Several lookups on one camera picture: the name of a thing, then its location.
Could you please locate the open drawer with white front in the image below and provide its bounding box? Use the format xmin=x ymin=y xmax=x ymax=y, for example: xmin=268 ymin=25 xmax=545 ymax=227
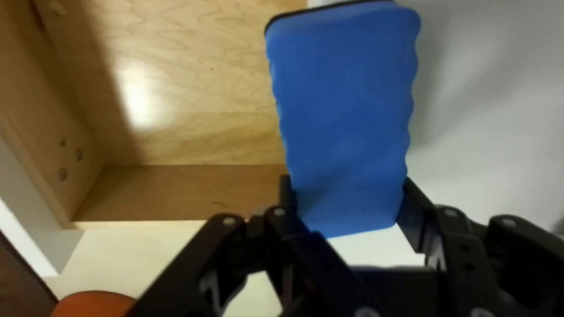
xmin=0 ymin=0 xmax=311 ymax=278

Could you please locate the red table tennis paddle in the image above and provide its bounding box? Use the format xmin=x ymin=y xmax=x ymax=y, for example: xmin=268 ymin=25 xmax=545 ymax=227
xmin=52 ymin=291 xmax=138 ymax=317

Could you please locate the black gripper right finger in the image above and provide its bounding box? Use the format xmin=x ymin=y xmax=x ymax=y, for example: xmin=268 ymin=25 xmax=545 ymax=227
xmin=397 ymin=178 xmax=564 ymax=317

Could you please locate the blue sponge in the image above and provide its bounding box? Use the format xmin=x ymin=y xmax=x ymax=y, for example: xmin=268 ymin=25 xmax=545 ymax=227
xmin=263 ymin=0 xmax=423 ymax=240

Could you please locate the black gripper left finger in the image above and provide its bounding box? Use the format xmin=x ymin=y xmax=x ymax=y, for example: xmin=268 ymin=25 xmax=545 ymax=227
xmin=126 ymin=175 xmax=355 ymax=317

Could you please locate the white cabinet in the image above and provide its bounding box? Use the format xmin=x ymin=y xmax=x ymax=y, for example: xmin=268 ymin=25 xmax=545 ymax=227
xmin=45 ymin=219 xmax=431 ymax=317

